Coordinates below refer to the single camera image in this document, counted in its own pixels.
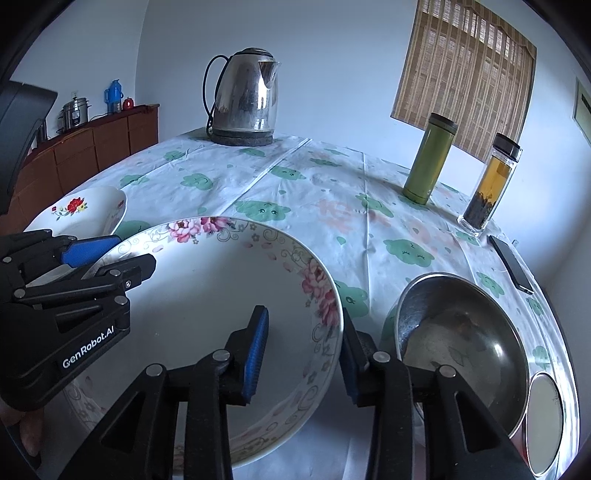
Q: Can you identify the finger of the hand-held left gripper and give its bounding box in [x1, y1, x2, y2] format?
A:
[0, 231, 122, 283]
[10, 252, 157, 333]

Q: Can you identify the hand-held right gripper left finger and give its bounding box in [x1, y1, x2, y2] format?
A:
[58, 304, 271, 480]

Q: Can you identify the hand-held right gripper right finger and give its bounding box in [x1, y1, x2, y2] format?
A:
[339, 316, 539, 480]

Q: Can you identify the white plate with red flower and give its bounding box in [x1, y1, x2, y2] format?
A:
[23, 186, 127, 238]

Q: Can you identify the large pink floral plate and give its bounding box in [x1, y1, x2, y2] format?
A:
[62, 216, 345, 467]

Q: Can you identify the stainless steel bowl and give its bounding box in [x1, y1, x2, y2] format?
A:
[393, 272, 530, 439]

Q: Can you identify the white enamel bowl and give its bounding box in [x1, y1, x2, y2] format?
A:
[526, 373, 565, 477]

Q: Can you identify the person's left hand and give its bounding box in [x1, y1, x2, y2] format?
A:
[0, 405, 45, 457]

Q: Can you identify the brown wooden cabinet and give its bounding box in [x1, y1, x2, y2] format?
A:
[0, 104, 160, 236]

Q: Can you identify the steel rice cooker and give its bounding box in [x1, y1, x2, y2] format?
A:
[58, 95, 92, 132]

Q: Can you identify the blue thermos jug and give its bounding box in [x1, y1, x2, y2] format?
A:
[104, 79, 124, 114]

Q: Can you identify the green cloud print tablecloth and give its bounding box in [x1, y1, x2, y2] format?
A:
[23, 129, 580, 480]

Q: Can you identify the dark kettle base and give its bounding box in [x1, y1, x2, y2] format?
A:
[210, 127, 274, 147]

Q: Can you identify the black smartphone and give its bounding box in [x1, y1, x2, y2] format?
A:
[488, 234, 535, 295]

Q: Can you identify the stainless steel electric kettle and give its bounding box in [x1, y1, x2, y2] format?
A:
[203, 47, 281, 137]

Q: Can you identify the green thermos flask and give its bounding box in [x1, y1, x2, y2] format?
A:
[403, 112, 459, 205]

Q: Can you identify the glass tea bottle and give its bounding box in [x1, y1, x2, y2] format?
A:
[457, 132, 523, 238]

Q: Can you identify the bamboo window blind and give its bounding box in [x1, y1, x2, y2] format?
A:
[390, 0, 537, 163]

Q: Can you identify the window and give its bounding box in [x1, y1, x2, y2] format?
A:
[573, 78, 591, 141]

